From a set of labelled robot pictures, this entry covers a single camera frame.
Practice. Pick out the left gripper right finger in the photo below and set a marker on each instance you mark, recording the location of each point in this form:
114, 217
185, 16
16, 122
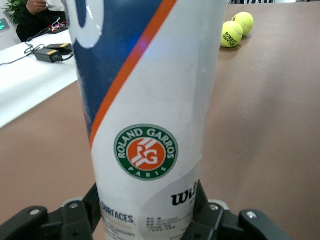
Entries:
215, 222

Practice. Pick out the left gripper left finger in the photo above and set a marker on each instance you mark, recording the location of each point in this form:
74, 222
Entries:
70, 220

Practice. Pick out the white blue tennis ball can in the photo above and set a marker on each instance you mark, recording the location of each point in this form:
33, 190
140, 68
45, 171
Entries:
150, 100

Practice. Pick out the yellow tennis ball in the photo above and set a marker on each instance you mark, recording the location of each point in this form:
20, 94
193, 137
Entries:
231, 35
246, 21

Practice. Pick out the bystander bare hand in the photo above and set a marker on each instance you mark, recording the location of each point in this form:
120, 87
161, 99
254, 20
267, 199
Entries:
37, 3

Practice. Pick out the white desk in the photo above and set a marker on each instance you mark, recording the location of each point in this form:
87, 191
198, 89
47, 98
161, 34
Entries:
30, 87

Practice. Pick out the black power adapter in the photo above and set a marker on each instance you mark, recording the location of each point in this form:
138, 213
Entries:
46, 55
60, 46

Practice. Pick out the person in dark clothing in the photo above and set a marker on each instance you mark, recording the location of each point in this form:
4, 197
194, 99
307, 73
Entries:
30, 22

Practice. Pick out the green lit display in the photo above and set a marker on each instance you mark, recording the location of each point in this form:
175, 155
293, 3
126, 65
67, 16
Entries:
3, 25

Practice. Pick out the green potted plant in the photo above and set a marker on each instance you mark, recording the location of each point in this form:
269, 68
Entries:
11, 7

